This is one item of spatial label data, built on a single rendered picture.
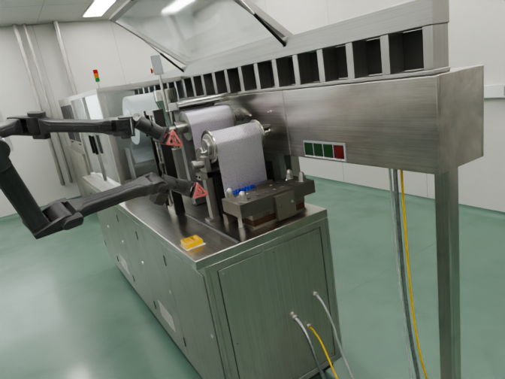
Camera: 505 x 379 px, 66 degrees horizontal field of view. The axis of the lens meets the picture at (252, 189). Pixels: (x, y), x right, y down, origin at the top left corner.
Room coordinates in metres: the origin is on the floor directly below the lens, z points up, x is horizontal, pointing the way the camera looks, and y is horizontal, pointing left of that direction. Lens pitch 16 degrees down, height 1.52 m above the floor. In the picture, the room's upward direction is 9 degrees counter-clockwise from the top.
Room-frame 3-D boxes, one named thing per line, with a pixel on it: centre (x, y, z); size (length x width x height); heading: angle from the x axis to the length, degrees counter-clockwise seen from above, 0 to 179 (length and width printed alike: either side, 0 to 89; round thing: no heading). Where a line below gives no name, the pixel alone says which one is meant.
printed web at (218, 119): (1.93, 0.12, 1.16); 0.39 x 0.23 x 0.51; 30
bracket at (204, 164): (1.76, 0.21, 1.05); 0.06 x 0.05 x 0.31; 120
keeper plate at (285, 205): (1.61, -0.13, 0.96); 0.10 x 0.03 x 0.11; 120
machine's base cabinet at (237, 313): (2.60, 0.58, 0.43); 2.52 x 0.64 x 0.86; 30
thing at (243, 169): (1.76, 0.02, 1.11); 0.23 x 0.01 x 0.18; 120
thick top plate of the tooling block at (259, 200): (1.68, -0.07, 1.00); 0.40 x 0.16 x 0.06; 120
